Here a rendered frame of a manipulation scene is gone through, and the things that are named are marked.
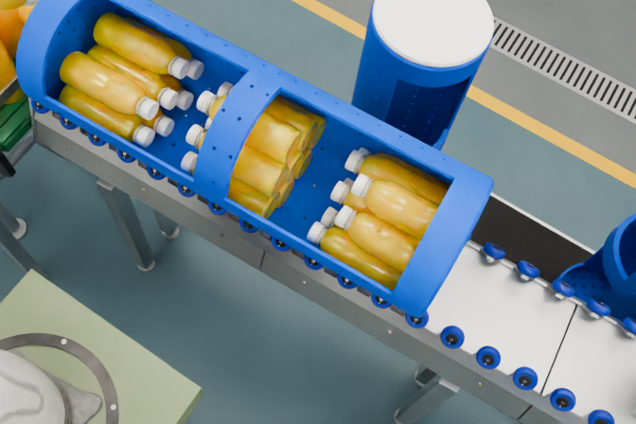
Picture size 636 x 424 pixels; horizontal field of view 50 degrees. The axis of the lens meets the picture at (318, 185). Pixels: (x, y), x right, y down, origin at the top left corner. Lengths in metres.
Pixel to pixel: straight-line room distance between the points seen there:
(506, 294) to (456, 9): 0.65
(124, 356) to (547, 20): 2.44
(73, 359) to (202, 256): 1.22
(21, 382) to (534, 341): 0.92
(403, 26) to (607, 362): 0.81
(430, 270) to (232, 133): 0.40
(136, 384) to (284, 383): 1.11
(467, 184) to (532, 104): 1.73
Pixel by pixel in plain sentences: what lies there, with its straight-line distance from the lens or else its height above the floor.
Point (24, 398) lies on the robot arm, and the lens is 0.99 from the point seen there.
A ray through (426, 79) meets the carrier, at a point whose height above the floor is 0.98.
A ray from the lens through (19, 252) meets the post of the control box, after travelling 2.22.
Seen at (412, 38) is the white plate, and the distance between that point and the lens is 1.55.
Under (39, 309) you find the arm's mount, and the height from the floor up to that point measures 1.07.
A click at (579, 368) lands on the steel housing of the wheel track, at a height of 0.93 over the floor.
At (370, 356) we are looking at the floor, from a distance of 2.29.
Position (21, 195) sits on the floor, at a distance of 2.60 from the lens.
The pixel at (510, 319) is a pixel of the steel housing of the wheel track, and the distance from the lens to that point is 1.42.
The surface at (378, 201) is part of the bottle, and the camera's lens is 1.17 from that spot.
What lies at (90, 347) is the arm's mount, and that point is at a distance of 1.21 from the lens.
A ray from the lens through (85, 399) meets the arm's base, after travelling 1.18.
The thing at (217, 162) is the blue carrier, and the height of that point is 1.18.
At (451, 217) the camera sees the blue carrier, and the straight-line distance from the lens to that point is 1.12.
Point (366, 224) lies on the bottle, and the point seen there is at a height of 1.13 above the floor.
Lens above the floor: 2.21
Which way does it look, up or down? 63 degrees down
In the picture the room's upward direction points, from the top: 9 degrees clockwise
